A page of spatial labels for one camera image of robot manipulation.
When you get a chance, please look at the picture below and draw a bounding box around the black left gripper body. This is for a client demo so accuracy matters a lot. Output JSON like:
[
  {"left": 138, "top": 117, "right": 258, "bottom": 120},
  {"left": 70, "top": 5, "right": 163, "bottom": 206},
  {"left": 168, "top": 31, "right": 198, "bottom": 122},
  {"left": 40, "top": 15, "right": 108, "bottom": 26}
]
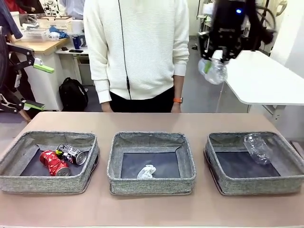
[{"left": 0, "top": 47, "right": 11, "bottom": 95}]

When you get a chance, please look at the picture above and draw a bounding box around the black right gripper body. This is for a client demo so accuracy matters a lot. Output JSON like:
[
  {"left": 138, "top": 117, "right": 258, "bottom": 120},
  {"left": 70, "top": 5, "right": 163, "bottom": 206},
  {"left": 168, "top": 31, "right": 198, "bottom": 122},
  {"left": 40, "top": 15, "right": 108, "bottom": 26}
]
[{"left": 212, "top": 0, "right": 249, "bottom": 33}]

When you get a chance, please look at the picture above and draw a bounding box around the crushed red soda can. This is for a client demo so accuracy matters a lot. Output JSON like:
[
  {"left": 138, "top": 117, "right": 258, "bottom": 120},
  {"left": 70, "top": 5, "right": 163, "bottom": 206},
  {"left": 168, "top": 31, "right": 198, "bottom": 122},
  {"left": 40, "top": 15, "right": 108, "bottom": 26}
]
[{"left": 39, "top": 150, "right": 71, "bottom": 177}]

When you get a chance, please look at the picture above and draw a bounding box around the crushed black soda can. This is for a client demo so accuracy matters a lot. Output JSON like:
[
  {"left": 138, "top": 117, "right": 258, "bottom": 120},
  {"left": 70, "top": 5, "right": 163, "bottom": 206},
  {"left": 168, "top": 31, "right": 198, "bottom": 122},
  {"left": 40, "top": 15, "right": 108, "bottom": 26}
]
[{"left": 55, "top": 143, "right": 87, "bottom": 166}]

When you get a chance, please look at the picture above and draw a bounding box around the clear plastic cup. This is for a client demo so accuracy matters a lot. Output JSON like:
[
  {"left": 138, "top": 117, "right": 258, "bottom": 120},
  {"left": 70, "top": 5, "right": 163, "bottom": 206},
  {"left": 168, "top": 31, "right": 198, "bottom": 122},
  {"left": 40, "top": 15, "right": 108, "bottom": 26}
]
[{"left": 243, "top": 133, "right": 273, "bottom": 166}]

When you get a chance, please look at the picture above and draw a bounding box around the white paper ball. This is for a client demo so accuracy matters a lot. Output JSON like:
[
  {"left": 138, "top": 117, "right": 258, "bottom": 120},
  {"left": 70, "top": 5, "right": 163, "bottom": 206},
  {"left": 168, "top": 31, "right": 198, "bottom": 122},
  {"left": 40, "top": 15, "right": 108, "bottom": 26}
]
[{"left": 136, "top": 164, "right": 157, "bottom": 179}]

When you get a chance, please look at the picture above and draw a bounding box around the person's left forearm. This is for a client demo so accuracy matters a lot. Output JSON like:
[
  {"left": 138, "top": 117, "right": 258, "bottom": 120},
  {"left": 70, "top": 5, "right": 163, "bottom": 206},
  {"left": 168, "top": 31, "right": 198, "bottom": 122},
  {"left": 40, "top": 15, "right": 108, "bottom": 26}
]
[{"left": 172, "top": 57, "right": 188, "bottom": 99}]

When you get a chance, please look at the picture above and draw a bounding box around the person's right forearm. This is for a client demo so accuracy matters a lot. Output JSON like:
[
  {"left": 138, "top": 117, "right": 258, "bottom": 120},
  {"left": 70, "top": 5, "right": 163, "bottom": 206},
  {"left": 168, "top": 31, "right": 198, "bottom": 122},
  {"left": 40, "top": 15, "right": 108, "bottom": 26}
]
[{"left": 91, "top": 54, "right": 112, "bottom": 105}]

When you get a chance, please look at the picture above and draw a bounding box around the person's left hand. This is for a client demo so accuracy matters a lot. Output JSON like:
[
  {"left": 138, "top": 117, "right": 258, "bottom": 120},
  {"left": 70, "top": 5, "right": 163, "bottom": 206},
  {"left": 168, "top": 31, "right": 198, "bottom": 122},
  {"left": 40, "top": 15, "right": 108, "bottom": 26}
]
[{"left": 171, "top": 102, "right": 183, "bottom": 114}]

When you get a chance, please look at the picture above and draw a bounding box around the clear plastic storage box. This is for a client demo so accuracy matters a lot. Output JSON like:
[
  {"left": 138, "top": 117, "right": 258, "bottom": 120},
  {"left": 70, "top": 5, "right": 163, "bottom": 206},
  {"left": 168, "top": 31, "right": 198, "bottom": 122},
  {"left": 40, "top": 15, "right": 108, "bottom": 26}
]
[{"left": 22, "top": 28, "right": 49, "bottom": 41}]

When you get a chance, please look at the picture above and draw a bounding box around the white desk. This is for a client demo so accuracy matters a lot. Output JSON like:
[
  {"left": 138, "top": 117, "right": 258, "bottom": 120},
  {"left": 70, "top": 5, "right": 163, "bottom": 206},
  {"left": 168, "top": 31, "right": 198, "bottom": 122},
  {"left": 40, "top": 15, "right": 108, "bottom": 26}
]
[{"left": 56, "top": 47, "right": 95, "bottom": 86}]

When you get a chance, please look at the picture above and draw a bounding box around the blue cloth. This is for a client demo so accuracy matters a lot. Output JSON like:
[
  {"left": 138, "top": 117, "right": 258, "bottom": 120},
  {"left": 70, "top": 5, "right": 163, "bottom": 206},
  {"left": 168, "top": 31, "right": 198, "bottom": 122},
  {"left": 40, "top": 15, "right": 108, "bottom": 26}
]
[{"left": 48, "top": 26, "right": 71, "bottom": 38}]

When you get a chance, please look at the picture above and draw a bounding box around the white folding table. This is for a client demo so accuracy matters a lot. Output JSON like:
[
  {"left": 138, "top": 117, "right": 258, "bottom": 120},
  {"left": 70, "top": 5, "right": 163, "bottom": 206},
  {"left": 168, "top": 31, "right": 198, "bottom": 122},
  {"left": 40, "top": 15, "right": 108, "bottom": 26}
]
[{"left": 223, "top": 49, "right": 304, "bottom": 124}]

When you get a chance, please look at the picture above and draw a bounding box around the white crate with wooden rim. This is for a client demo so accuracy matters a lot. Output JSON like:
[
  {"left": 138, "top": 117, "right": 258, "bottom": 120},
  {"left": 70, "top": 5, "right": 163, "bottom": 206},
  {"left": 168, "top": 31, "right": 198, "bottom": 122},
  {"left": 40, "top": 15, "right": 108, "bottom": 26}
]
[{"left": 38, "top": 16, "right": 73, "bottom": 29}]

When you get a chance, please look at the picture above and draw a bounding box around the blue mug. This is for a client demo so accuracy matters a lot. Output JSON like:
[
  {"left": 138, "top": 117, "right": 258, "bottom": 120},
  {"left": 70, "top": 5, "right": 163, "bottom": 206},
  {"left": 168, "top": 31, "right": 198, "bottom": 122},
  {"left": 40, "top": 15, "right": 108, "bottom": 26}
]
[{"left": 72, "top": 35, "right": 85, "bottom": 49}]

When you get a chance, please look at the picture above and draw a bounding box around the black backpack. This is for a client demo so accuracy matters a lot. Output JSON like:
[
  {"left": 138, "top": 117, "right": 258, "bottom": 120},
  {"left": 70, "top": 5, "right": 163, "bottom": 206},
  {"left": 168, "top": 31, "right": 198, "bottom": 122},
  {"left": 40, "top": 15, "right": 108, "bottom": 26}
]
[{"left": 58, "top": 77, "right": 89, "bottom": 112}]

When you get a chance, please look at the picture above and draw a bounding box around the bystander in cream coat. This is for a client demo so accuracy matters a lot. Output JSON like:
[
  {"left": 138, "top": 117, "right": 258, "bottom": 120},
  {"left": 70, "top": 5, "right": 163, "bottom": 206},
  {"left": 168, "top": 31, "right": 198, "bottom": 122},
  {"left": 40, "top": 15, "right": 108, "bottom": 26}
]
[{"left": 266, "top": 0, "right": 288, "bottom": 17}]

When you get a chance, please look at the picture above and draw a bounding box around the person in white sweater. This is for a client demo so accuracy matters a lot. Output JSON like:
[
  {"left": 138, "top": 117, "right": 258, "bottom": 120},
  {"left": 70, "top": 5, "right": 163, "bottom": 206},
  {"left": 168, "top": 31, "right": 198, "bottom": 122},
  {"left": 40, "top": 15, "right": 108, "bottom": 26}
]
[{"left": 83, "top": 0, "right": 190, "bottom": 114}]

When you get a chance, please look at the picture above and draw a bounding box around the grey fabric basket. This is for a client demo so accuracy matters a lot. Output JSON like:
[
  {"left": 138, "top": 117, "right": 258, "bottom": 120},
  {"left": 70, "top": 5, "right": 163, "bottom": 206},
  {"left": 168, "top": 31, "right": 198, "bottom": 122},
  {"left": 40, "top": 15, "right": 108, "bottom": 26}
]
[
  {"left": 0, "top": 130, "right": 100, "bottom": 195},
  {"left": 106, "top": 131, "right": 197, "bottom": 197},
  {"left": 203, "top": 131, "right": 304, "bottom": 197}
]

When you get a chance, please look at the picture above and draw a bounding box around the black microphone cable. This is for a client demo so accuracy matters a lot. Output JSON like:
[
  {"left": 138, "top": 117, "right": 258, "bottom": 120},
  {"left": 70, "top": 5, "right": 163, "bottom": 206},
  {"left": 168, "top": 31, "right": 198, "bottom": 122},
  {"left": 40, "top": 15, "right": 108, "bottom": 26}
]
[{"left": 118, "top": 0, "right": 132, "bottom": 100}]

